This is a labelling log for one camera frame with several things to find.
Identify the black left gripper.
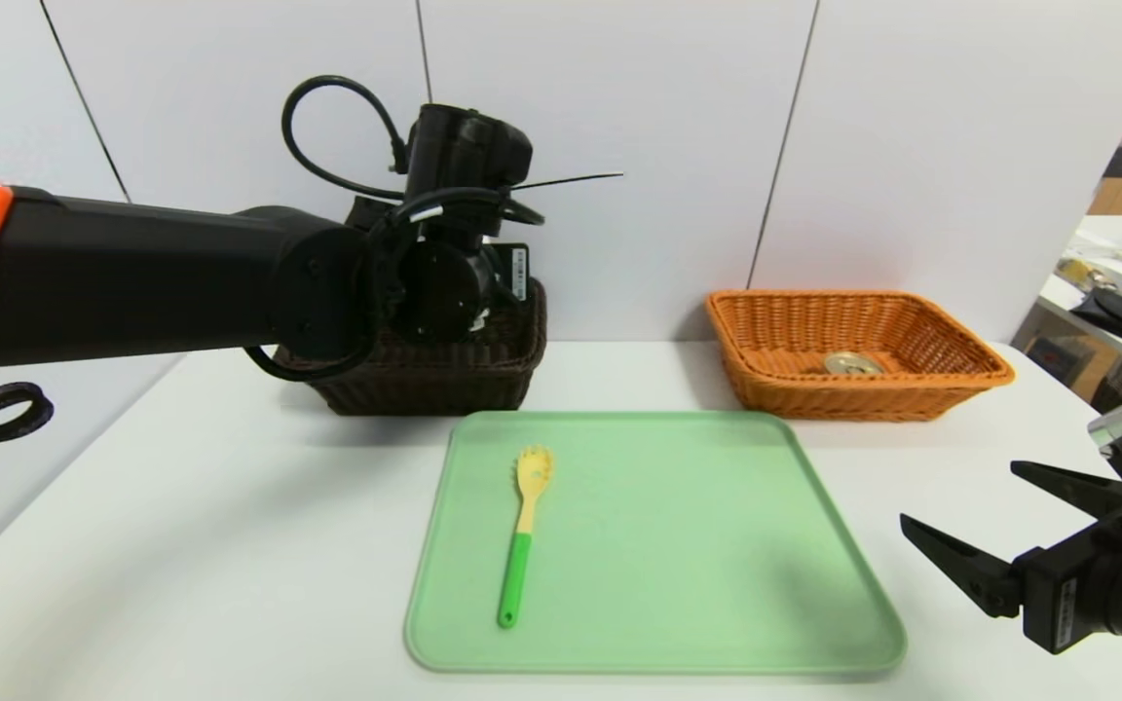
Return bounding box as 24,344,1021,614
485,242,531,303

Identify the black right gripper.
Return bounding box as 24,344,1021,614
899,460,1122,672

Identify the small tin can pull tab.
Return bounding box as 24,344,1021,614
822,350,885,377

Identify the dark brown wicker basket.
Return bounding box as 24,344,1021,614
279,277,549,418

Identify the orange wicker basket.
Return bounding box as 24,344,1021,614
705,289,1017,422

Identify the brown box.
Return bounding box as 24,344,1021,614
1009,310,1119,406

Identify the white background table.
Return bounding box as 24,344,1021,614
1033,216,1122,383

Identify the light green plastic tray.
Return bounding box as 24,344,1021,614
404,410,909,675

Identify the thin black cable tie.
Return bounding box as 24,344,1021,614
512,172,625,192

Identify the yellow pasta spoon green handle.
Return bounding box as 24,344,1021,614
498,445,556,629

